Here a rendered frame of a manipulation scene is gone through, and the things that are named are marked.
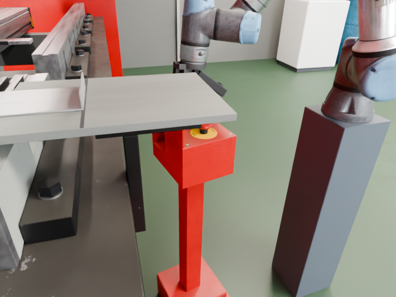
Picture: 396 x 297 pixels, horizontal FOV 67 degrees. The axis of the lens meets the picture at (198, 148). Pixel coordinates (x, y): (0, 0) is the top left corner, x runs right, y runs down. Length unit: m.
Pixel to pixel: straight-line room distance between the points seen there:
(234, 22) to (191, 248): 0.71
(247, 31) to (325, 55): 4.08
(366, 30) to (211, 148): 0.45
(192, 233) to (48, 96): 0.72
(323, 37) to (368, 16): 3.91
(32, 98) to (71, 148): 0.11
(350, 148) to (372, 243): 0.88
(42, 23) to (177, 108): 2.27
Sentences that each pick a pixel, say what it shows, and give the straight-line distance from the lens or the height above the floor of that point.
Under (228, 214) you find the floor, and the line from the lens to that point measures 1.72.
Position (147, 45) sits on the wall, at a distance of 4.56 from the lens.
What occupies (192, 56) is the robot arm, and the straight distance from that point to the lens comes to 0.79.
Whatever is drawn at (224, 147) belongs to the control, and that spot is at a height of 0.75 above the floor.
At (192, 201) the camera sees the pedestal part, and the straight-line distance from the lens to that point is 0.93.
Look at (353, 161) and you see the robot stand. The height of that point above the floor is 0.65.
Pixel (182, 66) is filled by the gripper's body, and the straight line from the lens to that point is 0.80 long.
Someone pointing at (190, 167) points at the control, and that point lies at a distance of 0.76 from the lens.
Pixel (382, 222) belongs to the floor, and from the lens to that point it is 1.97.
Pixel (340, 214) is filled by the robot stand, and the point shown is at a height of 0.43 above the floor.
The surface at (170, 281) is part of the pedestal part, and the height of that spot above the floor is 0.12.
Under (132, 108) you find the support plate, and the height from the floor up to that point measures 1.00.
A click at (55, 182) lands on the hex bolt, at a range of 0.40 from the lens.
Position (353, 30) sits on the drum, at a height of 0.52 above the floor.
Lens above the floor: 1.14
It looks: 29 degrees down
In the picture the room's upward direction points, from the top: 1 degrees clockwise
